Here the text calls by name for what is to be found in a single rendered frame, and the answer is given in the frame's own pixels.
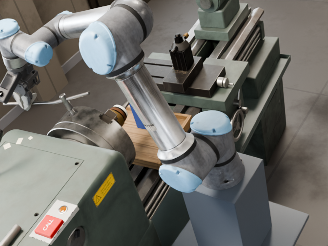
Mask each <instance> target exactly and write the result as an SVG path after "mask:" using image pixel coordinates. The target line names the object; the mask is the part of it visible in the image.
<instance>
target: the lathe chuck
mask: <svg viewBox="0 0 328 246"><path fill-rule="evenodd" d="M73 110H74V111H77V112H78V113H77V114H76V115H75V116H73V117H70V114H71V113H70V111H69V110H68V111H67V112H66V113H65V114H64V115H63V117H62V118H61V119H60V120H59V121H58V122H57V123H56V124H58V123H62V122H69V123H76V124H79V125H82V126H84V127H86V128H88V129H90V130H92V131H94V132H95V133H97V134H98V135H99V136H101V137H102V138H103V139H104V140H106V141H107V142H108V143H109V144H110V145H111V146H112V148H113V149H114V150H115V151H118V152H120V153H121V154H122V155H123V156H124V158H125V161H126V163H127V165H128V163H129V161H130V159H132V161H131V164H130V165H129V166H128V168H130V166H131V165H132V163H133V162H134V160H135V156H136V151H135V147H134V144H133V142H132V140H131V138H130V136H129V135H128V134H127V132H126V131H125V130H124V129H123V128H122V127H121V126H120V125H119V124H118V123H117V122H116V121H115V120H114V119H112V121H111V122H112V124H107V123H106V122H104V121H103V120H101V119H100V117H99V116H100V115H101V116H102V115H103V112H101V111H98V110H96V109H94V108H90V107H86V106H76V107H73Z"/></svg>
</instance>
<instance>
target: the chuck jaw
mask: <svg viewBox="0 0 328 246"><path fill-rule="evenodd" d="M99 117H100V119H101V120H103V121H104V122H106V123H107V124H112V122H111V121H112V119H114V120H115V121H116V122H117V120H118V117H117V114H116V113H114V112H113V111H111V110H110V109H108V110H107V111H106V113H105V114H103V115H102V116H101V115H100V116H99Z"/></svg>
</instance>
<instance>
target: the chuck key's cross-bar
mask: <svg viewBox="0 0 328 246"><path fill-rule="evenodd" d="M86 95H90V92H89V91H87V92H84V93H80V94H77V95H74V96H70V97H67V98H66V100H67V101H68V100H72V99H76V98H79V97H83V96H86ZM61 102H62V101H61V99H59V100H56V101H42V102H32V105H40V104H57V103H61ZM3 105H19V104H18V103H17V102H8V103H7V104H4V103H3Z"/></svg>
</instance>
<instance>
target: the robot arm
mask: <svg viewBox="0 0 328 246"><path fill-rule="evenodd" d="M153 23H154V20H153V13H152V11H151V9H150V7H149V6H148V4H147V3H146V2H145V1H143V0H115V1H114V2H112V4H111V5H108V6H104V7H99V8H95V9H90V10H86V11H81V12H77V13H72V12H69V11H63V12H62V13H60V14H58V15H56V16H55V17H54V18H53V19H52V20H51V21H49V22H48V23H47V24H45V25H44V26H43V27H41V28H40V29H39V30H37V31H36V32H35V33H33V34H32V35H28V34H26V33H24V32H22V31H20V27H19V25H18V23H17V22H16V21H15V20H13V19H3V20H0V52H1V55H2V58H3V61H4V64H5V66H6V69H7V70H8V71H7V73H6V75H5V77H4V78H3V80H2V82H1V84H0V102H2V103H4V104H7V103H8V101H9V100H10V98H11V96H13V98H14V99H15V100H16V102H17V103H18V104H19V105H20V106H21V107H22V108H23V109H24V110H26V111H28V110H29V109H30V108H31V104H32V102H33V101H34V100H35V98H36V96H37V94H36V93H32V92H31V91H30V89H31V88H33V87H34V86H35V85H36V86H37V85H38V84H39V83H40V82H41V81H40V78H39V74H38V71H37V70H34V68H33V65H32V64H34V65H36V66H40V67H41V66H45V65H47V64H48V63H49V61H50V59H52V56H53V49H54V48H56V47H57V46H58V45H59V44H61V43H62V42H63V41H65V40H68V39H74V38H80V42H79V48H80V52H81V55H82V58H83V60H84V61H85V63H86V64H87V65H88V67H89V68H92V69H93V71H94V72H95V73H97V74H100V75H105V76H106V77H107V78H108V79H114V80H115V81H116V82H117V84H118V85H119V87H120V89H121V90H122V92H123V93H124V95H125V96H126V98H127V99H128V101H129V102H130V104H131V106H132V107H133V109H134V110H135V112H136V113H137V115H138V117H139V118H140V120H141V121H142V123H143V124H144V126H145V128H146V129H147V131H148V132H149V134H150V136H151V137H152V139H153V140H154V142H155V143H156V145H157V147H158V148H159V150H158V154H157V155H158V158H159V160H160V161H161V163H162V164H163V165H161V166H160V169H159V175H160V177H161V178H162V179H163V180H164V181H165V182H166V183H167V184H168V185H169V186H171V187H172V188H174V189H176V190H178V191H181V192H185V193H190V192H193V191H194V190H196V188H197V187H198V186H199V185H201V184H202V185H204V186H205V187H207V188H209V189H213V190H224V189H229V188H231V187H234V186H235V185H237V184H238V183H239V182H240V181H241V180H242V178H243V177H244V174H245V166H244V162H243V160H242V158H241V157H240V156H239V154H238V153H237V151H236V149H235V143H234V138H233V133H232V125H231V123H230V119H229V117H228V116H227V115H226V114H225V113H223V112H220V111H214V110H210V111H204V112H201V113H199V114H197V115H195V116H194V117H193V118H192V120H191V123H190V128H191V129H192V130H191V132H190V133H186V132H185V131H184V130H183V128H182V126H181V125H180V123H179V121H178V120H177V118H176V116H175V115H174V113H173V111H172V110H171V108H170V106H169V105H168V103H167V101H166V100H165V98H164V96H163V95H162V93H161V91H160V90H159V88H158V86H157V85H156V83H155V82H154V80H153V78H152V77H151V75H150V73H149V71H148V70H147V68H146V66H145V65H144V57H145V53H144V51H143V50H142V48H141V47H140V44H141V43H142V42H143V41H144V40H145V39H146V38H147V37H148V36H149V34H150V33H151V30H152V28H153ZM36 76H38V79H39V80H38V81H37V77H36Z"/></svg>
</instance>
